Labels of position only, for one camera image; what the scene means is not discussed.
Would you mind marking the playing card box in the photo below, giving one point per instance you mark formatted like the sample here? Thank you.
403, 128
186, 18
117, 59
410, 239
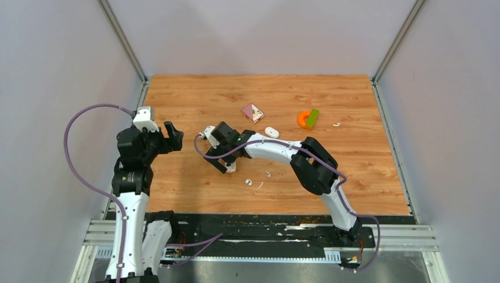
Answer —
252, 113

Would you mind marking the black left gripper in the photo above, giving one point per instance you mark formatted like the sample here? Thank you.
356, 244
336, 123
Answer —
173, 143

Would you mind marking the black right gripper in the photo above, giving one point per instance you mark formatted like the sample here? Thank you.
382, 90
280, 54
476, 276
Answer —
215, 161

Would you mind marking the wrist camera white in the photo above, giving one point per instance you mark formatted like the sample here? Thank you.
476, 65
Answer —
207, 134
144, 119

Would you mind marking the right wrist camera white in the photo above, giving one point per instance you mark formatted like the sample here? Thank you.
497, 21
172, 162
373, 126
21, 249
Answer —
207, 134

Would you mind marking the green building block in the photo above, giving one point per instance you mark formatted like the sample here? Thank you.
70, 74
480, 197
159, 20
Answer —
312, 118

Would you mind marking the closed white earbud case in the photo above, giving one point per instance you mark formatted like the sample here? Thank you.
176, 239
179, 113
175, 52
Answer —
272, 132

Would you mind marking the right aluminium corner post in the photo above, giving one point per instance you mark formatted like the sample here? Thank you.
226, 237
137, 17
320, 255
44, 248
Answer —
398, 39

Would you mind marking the aluminium corner post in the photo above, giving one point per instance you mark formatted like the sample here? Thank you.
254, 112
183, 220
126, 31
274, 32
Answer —
115, 26
398, 39

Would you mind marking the orange ring toy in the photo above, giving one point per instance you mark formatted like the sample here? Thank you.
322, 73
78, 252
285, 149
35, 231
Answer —
302, 118

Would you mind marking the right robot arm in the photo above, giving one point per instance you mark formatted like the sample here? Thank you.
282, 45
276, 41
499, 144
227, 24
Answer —
315, 169

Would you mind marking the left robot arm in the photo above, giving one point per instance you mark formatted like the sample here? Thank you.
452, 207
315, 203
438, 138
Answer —
140, 237

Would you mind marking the white earbud charging case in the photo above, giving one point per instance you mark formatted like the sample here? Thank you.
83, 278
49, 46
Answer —
230, 168

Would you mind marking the left aluminium corner post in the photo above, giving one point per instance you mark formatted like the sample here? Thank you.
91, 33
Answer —
115, 26

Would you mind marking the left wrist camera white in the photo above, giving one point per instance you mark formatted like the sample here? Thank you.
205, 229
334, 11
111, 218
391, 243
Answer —
144, 119

